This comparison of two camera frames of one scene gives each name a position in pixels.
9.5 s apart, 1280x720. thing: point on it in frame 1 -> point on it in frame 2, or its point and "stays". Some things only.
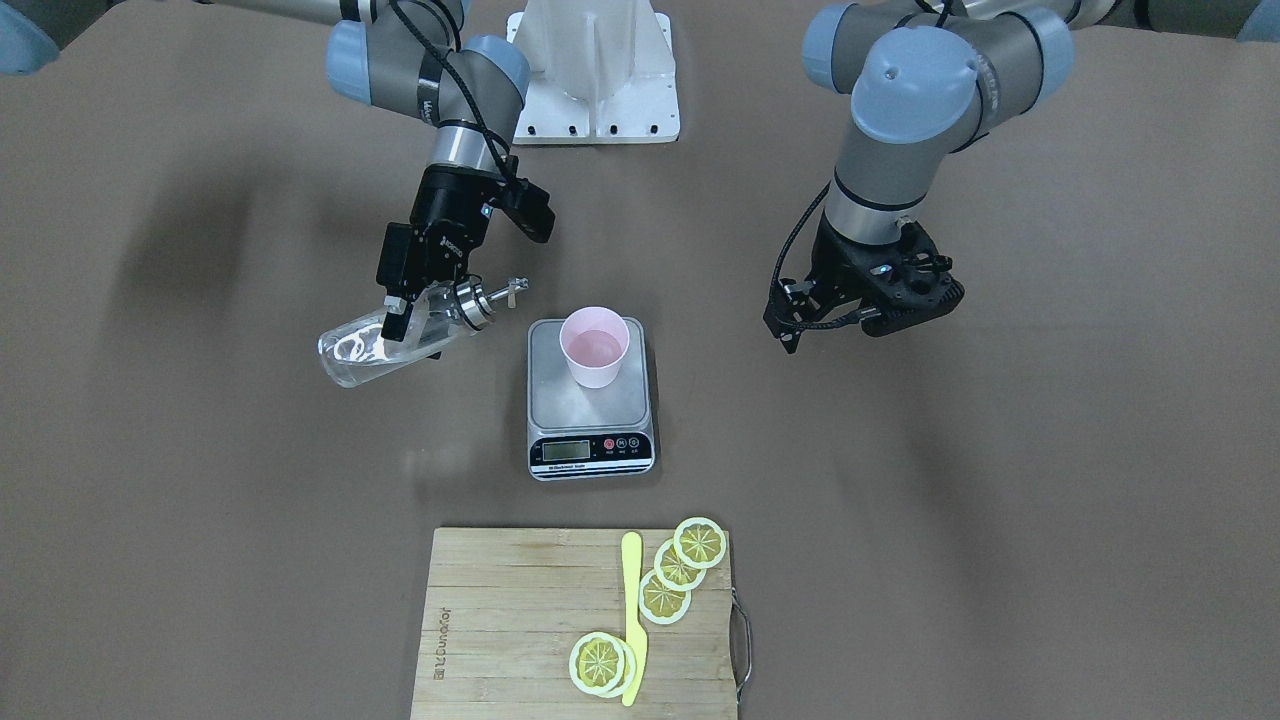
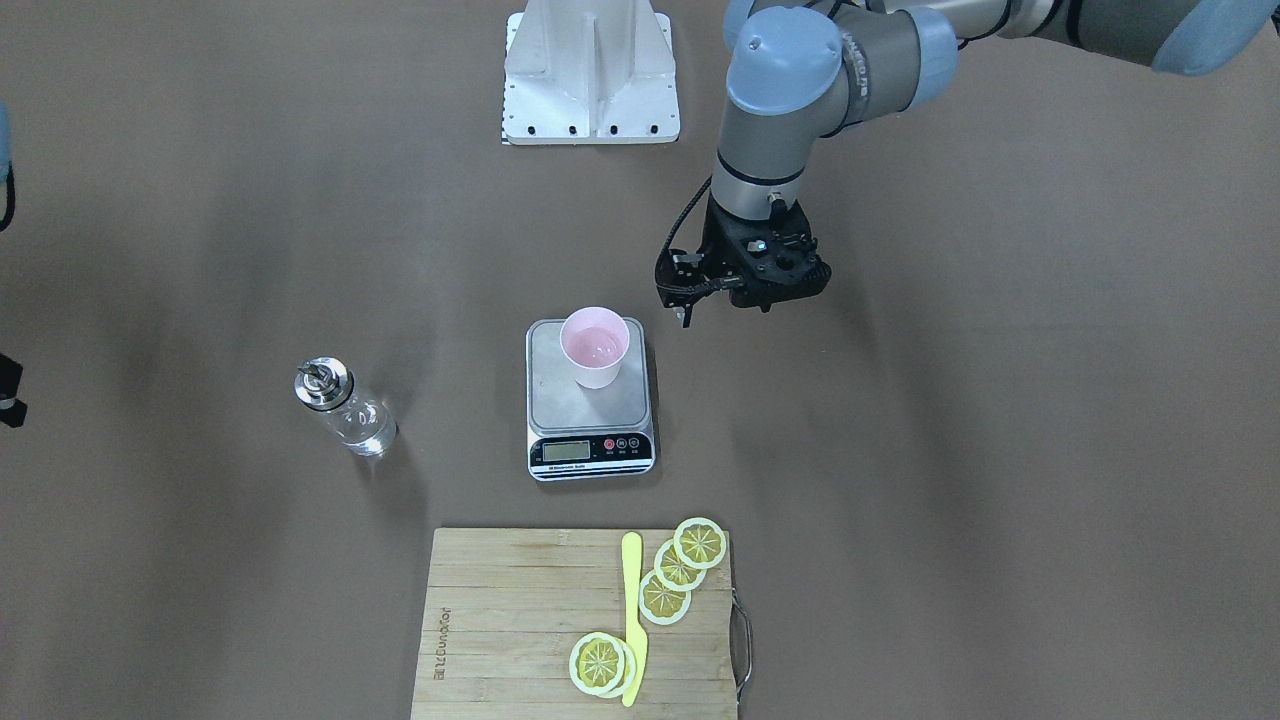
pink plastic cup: [594, 340] stays
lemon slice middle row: [674, 573] stays
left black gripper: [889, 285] -> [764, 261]
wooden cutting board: [504, 608] stays
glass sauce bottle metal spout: [354, 351] -> [367, 426]
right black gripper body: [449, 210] -> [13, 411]
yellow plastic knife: [631, 547] stays
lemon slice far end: [699, 542] stays
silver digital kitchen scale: [576, 432] stays
